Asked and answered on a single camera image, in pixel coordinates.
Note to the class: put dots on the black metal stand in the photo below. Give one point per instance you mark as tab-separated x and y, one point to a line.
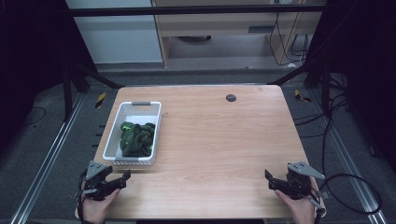
325	90
67	93

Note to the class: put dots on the light wooden desk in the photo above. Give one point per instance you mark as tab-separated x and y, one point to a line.
218	23

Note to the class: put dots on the person's right hand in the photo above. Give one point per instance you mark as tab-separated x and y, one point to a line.
299	210

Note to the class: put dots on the white plastic basket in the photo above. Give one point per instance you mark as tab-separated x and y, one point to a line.
137	112

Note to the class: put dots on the aluminium floor rail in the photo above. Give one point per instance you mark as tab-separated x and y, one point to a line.
351	168
46	158

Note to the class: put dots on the dark green cloth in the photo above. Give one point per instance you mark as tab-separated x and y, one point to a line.
137	140

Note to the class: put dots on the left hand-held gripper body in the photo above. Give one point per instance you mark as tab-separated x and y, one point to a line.
95	177

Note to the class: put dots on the dark curtain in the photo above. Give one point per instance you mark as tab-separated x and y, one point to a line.
367	77
28	62

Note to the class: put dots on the yellow black floor tape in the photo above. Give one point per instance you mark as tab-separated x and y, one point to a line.
100	100
300	96

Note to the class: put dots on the black horizontal frame bar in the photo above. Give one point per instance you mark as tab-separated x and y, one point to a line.
186	11

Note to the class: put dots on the person's left hand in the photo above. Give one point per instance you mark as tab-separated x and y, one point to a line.
98	207

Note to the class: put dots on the dark round table grommet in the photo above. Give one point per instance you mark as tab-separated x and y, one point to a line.
231	98

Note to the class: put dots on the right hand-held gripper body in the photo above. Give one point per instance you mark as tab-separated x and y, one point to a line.
299	183

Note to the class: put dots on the white cabinet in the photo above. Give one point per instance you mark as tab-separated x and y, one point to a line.
118	40

